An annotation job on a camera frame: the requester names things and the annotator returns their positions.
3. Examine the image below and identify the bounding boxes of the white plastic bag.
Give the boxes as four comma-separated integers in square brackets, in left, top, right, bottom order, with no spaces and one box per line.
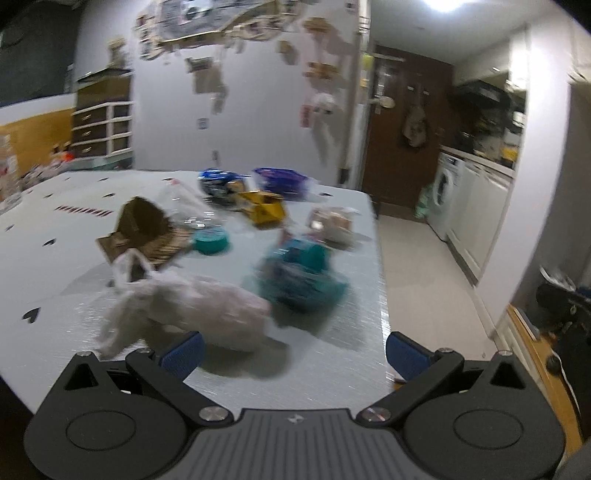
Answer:
[98,249,271,359]

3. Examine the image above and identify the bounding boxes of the brown cardboard piece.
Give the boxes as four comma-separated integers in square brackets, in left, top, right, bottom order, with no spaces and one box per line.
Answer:
[96,197,192,269]

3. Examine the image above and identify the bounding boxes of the teal snack wrapper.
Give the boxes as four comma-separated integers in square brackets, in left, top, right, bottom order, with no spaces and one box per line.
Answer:
[256,228,349,312]

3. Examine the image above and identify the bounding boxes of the clear plastic bag orange label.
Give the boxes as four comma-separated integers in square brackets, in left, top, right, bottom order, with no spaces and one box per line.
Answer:
[155,177,223,230]

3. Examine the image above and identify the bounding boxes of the white paper wrapper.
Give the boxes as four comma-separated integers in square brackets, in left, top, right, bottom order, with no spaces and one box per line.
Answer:
[307,207,359,246]

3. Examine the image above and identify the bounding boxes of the yellow crushed carton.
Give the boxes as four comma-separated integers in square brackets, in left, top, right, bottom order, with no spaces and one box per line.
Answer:
[235,191,287,227]

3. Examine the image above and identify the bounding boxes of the crushed blue soda can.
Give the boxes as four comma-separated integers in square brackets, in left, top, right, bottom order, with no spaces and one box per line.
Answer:
[198,168,245,203]

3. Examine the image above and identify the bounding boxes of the teal round lid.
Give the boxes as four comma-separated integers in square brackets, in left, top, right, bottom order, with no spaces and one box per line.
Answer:
[190,226,229,255]

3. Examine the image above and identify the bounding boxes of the green plastic bag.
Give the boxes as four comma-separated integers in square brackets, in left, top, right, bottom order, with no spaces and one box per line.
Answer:
[415,184,433,220]

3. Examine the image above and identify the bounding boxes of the white washing machine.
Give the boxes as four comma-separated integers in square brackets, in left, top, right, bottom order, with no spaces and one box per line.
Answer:
[427,152,465,242]

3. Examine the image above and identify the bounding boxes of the white kitchen cabinets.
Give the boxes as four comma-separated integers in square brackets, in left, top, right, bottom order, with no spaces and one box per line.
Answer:
[449,160,512,284]

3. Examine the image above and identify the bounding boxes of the hanging brown bag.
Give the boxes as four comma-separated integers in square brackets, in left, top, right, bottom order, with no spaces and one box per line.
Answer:
[402,84,428,149]

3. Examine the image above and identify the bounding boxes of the white drawer cabinet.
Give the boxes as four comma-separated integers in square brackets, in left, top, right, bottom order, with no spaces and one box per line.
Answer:
[71,67,133,159]

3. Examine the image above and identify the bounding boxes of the brown wooden door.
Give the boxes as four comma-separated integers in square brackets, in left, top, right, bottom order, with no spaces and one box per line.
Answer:
[361,45,455,209]

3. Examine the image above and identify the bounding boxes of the white sheep fridge magnet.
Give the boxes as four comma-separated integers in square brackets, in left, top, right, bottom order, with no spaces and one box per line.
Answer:
[311,92,338,116]

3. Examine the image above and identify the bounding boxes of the white refrigerator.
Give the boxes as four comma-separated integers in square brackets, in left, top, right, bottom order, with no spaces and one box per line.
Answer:
[73,0,375,188]

